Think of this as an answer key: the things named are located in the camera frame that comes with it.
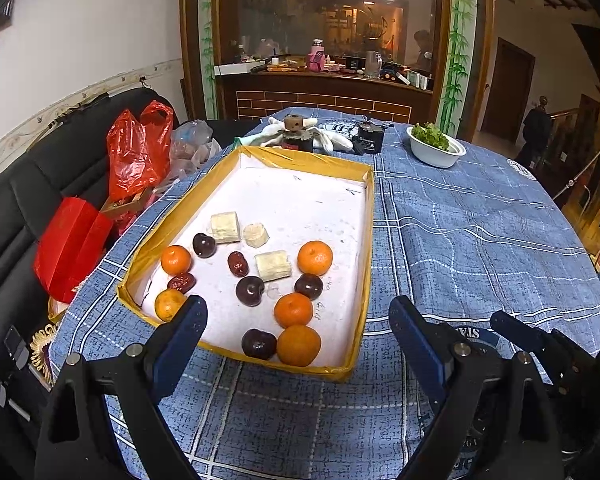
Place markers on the white foam tray yellow tape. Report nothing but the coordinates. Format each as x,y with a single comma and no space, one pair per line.
305,200

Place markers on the blue plaid tablecloth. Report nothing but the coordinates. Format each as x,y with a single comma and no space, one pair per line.
455,240

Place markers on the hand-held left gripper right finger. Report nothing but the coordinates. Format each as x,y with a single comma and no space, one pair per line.
420,345

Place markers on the wooden stair railing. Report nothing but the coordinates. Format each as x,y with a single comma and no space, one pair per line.
595,195

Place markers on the black sofa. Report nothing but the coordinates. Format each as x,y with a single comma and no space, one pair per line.
10,210

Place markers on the pink plastic bag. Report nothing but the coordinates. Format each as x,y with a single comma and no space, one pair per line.
130,223

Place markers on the dark purple plum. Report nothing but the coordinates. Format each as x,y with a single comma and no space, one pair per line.
308,285
258,343
204,245
250,290

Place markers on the dark jar wooden stopper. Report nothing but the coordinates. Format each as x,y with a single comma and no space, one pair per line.
296,139

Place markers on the green leafy vegetables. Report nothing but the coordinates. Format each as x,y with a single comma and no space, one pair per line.
430,136

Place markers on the white flat box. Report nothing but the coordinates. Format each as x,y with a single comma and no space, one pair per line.
235,68

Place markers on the white plastic bag red print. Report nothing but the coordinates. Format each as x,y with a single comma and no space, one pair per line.
207,155

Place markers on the orange tangerine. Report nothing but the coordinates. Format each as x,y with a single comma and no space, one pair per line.
298,345
176,259
293,309
169,305
315,257

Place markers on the gold gift box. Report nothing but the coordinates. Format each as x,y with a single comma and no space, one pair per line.
125,205

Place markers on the glass mug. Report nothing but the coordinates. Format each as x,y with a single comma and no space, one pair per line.
372,64

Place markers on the gold tasselled ornament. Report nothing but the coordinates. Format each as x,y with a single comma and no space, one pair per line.
42,350

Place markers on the red paper bag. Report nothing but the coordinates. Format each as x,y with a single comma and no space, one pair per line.
70,250

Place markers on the red date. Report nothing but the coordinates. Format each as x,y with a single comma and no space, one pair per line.
237,263
181,282

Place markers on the wooden display cabinet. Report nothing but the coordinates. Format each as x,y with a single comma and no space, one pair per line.
330,100

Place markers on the brown wooden door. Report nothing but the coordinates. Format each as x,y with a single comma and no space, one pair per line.
507,90

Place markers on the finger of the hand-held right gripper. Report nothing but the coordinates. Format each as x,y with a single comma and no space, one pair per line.
515,330

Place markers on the metal pole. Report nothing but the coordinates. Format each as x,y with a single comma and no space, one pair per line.
585,166

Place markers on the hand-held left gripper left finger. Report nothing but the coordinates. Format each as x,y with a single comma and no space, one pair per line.
180,340

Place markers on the small pale sugarcane chunk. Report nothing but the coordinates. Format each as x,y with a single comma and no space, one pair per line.
256,235

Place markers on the white box yellow rim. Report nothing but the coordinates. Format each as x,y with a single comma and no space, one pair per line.
60,310

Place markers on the teal cup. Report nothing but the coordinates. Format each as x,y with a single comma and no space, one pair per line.
243,140

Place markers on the black boxy device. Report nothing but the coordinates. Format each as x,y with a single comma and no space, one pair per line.
369,139

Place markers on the white bowl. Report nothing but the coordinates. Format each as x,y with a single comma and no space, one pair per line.
437,156

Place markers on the pink bottle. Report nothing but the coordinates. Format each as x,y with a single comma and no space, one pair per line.
316,57

